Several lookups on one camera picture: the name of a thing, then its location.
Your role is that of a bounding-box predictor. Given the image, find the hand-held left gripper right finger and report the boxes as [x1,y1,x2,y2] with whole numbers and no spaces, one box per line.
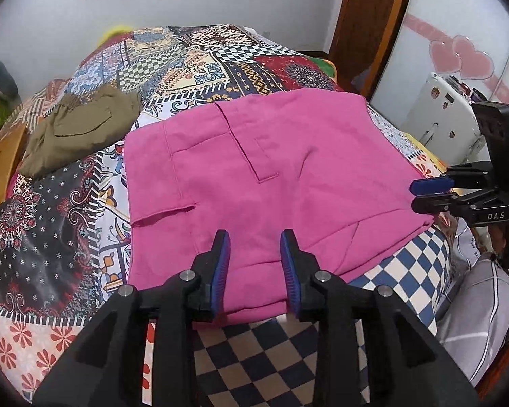
[279,229,480,407]

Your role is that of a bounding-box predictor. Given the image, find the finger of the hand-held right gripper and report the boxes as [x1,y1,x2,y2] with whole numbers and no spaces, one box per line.
[411,190,500,218]
[409,162,495,196]

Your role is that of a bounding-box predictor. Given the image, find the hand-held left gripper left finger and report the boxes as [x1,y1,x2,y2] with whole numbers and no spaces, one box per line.
[33,229,232,407]

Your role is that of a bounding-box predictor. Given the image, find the pink pants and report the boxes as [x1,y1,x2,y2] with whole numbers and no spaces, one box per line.
[123,89,435,329]

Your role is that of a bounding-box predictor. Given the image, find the olive green pants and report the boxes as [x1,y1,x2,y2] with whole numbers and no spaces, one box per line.
[18,84,143,179]

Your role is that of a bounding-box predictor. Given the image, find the white appliance with stickers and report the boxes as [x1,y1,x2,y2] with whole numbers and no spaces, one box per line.
[401,72,493,166]

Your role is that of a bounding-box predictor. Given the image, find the grey striped cushion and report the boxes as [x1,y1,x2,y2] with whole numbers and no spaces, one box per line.
[435,220,509,386]

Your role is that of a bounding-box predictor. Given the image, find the white wardrobe with pink hearts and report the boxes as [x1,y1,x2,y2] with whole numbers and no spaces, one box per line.
[367,0,509,145]

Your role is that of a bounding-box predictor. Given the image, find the brown wooden door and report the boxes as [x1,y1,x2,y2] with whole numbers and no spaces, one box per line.
[328,0,418,98]

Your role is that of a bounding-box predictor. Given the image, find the patchwork printed blanket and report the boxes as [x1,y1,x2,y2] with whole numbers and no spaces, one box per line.
[0,25,454,407]

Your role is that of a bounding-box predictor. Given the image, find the wooden lap table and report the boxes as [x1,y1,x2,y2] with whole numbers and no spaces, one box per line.
[0,123,28,230]

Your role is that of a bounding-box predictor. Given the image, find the yellow foam tube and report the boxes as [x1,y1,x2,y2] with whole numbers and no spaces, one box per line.
[99,24,132,44]

